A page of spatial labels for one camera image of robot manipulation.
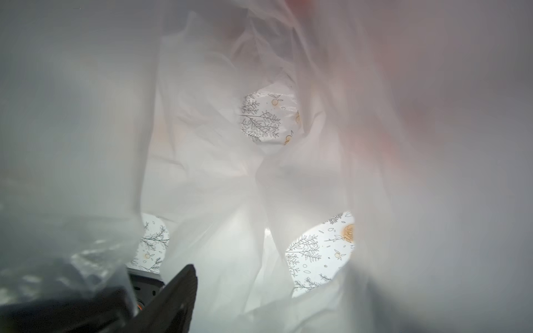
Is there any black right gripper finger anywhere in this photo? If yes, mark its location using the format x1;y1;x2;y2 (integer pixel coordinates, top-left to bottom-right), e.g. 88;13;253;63
122;264;198;333

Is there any translucent plastic carrier bag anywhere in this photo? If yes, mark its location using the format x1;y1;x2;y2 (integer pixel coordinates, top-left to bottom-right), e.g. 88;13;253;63
1;1;532;332

